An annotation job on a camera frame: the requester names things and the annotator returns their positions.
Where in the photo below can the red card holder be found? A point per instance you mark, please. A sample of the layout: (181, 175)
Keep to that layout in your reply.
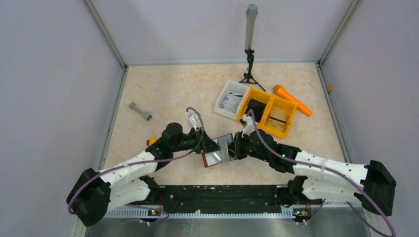
(211, 159)

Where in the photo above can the white plastic bin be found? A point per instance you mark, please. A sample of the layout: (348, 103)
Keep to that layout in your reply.
(231, 86)

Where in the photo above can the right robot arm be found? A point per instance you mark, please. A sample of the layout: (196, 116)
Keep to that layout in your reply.
(370, 185)

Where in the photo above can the grey tube on tripod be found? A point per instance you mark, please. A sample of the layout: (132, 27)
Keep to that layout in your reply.
(251, 14)

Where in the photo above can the small orange toy piece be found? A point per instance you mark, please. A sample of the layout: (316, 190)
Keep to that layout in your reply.
(151, 141)

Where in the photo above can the yellow plastic bin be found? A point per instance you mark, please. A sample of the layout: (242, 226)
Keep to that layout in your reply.
(271, 102)

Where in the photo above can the grey plastic connector piece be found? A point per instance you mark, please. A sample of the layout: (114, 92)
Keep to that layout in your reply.
(146, 115)

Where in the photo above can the cards in white bin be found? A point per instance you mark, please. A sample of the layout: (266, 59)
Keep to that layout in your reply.
(231, 101)

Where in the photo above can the black mini tripod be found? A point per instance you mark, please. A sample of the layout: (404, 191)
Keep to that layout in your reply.
(248, 77)

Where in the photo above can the orange plastic carrot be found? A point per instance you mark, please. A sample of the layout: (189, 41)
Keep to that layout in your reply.
(280, 91)

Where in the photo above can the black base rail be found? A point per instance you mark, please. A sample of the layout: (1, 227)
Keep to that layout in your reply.
(224, 199)

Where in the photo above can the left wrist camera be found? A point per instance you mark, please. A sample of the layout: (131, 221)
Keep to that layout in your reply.
(194, 120)

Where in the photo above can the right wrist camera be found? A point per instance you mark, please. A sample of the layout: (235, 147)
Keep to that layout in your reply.
(248, 124)

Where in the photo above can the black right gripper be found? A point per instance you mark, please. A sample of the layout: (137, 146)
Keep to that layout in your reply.
(237, 145)

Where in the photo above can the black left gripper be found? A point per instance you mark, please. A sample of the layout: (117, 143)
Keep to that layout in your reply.
(202, 141)

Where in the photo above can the black block in bin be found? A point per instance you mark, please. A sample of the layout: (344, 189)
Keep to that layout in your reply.
(257, 107)

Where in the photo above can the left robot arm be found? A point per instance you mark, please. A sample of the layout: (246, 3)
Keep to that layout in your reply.
(97, 192)

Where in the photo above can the tan cards in bin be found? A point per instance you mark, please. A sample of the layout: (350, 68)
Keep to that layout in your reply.
(277, 119)

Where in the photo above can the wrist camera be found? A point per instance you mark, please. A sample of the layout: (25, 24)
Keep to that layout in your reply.
(248, 124)
(194, 120)

